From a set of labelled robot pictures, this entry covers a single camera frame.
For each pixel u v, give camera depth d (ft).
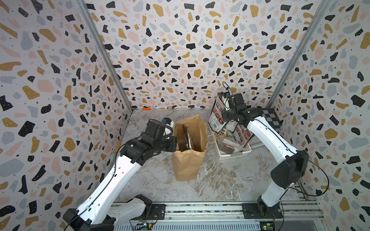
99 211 1.20
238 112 2.01
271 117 3.71
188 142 2.45
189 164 2.38
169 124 2.06
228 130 3.37
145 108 4.02
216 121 2.95
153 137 1.62
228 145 2.94
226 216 2.40
